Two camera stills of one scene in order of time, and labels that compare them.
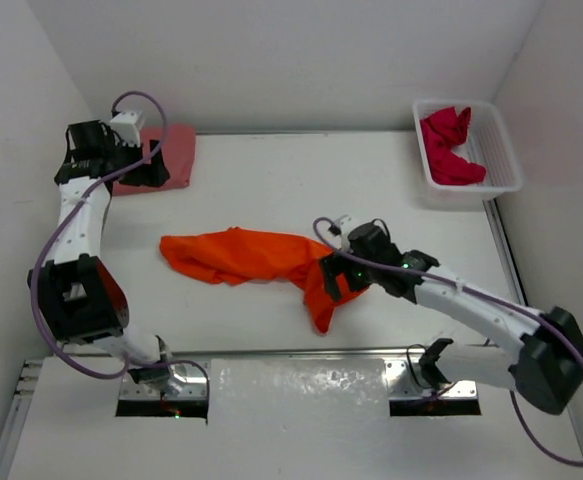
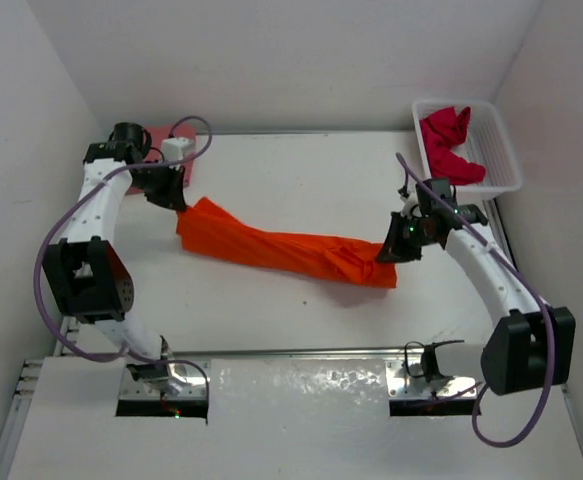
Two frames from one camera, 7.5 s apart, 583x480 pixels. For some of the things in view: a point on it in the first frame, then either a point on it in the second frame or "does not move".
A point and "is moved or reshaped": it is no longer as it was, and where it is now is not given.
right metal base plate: x=405 y=378 does not move
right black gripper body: x=341 y=270 → x=401 y=236
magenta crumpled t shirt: x=444 y=130 does not move
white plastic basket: x=488 y=143 does not move
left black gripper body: x=134 y=163 → x=163 y=185
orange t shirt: x=237 y=255 is moved or reshaped
